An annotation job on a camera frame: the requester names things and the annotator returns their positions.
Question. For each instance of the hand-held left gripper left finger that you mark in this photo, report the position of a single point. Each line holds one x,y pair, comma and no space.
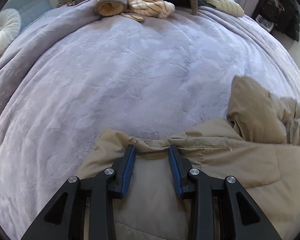
126,172

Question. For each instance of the cream striped fleece garment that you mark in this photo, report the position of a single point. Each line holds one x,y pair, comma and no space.
150,7

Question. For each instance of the folded cream puffer jacket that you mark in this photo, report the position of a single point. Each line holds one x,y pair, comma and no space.
225,3

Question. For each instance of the round white pleated cushion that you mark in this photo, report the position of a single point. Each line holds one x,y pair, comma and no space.
3,33

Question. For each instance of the wooden bedside table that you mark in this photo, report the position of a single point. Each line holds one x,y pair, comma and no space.
66,4

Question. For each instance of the hanging black coat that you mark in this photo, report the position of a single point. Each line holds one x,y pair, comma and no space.
287,15

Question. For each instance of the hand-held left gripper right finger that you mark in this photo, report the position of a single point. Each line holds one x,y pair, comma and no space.
176,172

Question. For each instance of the khaki puffer jacket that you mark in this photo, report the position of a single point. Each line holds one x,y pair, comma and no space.
240,160

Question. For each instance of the grey quilted headboard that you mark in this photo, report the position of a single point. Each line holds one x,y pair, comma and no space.
32,10

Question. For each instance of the lavender embossed blanket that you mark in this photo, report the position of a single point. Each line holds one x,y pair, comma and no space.
115,67

